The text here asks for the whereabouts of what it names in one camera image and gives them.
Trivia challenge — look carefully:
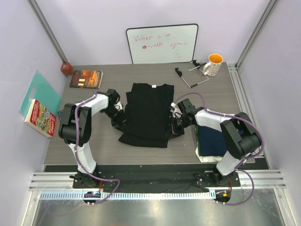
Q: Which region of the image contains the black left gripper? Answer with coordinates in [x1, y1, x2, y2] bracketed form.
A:
[102, 107, 128, 134]

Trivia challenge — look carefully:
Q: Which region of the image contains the blue cover book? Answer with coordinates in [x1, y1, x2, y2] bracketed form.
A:
[58, 110, 63, 120]

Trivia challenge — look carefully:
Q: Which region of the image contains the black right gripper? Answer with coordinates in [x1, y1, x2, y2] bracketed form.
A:
[166, 114, 190, 140]

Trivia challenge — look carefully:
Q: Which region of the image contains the navy folded t shirt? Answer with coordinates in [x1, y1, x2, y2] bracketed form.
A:
[196, 126, 229, 157]

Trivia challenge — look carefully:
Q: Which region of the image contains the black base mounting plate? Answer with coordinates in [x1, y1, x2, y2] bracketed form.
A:
[76, 164, 240, 187]

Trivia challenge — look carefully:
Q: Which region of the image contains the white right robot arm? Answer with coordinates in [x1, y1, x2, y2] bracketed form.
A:
[170, 99, 264, 186]

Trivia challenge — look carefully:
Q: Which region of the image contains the red brown die block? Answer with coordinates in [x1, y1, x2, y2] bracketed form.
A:
[61, 63, 74, 76]

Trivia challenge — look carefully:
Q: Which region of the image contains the black wire book stand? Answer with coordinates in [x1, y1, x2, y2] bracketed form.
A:
[174, 60, 209, 89]

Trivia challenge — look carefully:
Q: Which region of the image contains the orange brown cover book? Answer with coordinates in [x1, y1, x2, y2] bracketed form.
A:
[70, 70, 103, 89]

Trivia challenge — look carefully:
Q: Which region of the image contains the red white cover book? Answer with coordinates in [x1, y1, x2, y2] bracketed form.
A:
[24, 99, 56, 137]

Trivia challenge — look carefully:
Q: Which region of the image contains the black t shirt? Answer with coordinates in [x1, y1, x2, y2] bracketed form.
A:
[119, 83, 174, 148]

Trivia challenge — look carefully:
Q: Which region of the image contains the white mug orange inside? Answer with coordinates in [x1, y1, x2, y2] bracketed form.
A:
[201, 54, 223, 77]

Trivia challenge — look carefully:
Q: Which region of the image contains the white folded t shirt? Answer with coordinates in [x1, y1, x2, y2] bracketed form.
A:
[194, 147, 256, 163]

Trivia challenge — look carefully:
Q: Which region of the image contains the teal plastic cutting board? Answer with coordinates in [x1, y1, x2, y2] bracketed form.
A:
[19, 72, 61, 117]

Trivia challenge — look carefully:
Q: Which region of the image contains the small whiteboard with red writing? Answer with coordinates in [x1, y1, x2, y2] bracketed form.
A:
[126, 24, 198, 64]

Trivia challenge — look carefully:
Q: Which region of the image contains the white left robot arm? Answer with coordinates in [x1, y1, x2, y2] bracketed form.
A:
[58, 89, 126, 188]

